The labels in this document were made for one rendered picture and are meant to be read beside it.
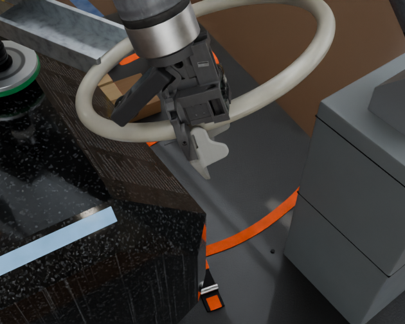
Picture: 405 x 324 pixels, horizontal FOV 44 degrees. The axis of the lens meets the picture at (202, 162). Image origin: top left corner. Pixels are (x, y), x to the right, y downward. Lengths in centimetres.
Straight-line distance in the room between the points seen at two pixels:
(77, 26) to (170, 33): 62
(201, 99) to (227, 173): 164
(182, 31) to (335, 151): 93
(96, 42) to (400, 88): 74
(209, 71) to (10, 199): 70
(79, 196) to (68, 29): 38
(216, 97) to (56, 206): 62
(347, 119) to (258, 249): 85
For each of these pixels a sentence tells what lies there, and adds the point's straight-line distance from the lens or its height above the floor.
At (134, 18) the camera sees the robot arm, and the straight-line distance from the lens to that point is 63.
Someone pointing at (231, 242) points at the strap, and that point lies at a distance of 209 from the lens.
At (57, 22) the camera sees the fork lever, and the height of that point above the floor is 112.
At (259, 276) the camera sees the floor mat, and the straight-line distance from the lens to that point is 203.
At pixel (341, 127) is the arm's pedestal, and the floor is 82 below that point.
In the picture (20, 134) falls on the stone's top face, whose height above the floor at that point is 87.
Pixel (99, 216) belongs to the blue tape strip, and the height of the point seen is 85.
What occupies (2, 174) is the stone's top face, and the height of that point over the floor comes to 87.
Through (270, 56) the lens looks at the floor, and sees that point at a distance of 297.
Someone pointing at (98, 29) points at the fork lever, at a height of 115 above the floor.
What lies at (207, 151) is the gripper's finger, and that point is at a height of 126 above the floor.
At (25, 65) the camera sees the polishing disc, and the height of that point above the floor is 93.
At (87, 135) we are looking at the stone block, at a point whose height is 83.
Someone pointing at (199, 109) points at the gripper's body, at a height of 132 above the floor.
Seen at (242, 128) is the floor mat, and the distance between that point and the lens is 250.
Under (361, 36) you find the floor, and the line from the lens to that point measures 323.
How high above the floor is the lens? 180
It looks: 50 degrees down
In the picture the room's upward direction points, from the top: straight up
